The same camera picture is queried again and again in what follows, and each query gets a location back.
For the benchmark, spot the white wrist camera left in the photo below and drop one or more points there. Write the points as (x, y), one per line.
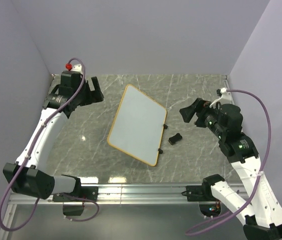
(77, 68)

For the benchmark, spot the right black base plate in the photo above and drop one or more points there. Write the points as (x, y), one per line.
(197, 193)

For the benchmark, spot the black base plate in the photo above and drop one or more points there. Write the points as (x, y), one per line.
(86, 192)
(197, 193)

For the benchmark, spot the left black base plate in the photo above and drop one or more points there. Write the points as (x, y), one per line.
(86, 192)

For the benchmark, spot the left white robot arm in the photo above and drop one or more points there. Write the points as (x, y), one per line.
(27, 176)

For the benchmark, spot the yellow framed whiteboard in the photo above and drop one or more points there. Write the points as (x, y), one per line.
(138, 126)

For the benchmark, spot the yellow whiteboard eraser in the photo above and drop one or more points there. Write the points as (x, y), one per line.
(175, 138)

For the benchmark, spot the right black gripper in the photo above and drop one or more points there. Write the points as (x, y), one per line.
(201, 107)

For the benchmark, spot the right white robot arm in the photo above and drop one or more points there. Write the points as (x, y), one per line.
(262, 217)

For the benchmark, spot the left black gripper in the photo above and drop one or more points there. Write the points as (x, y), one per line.
(95, 96)

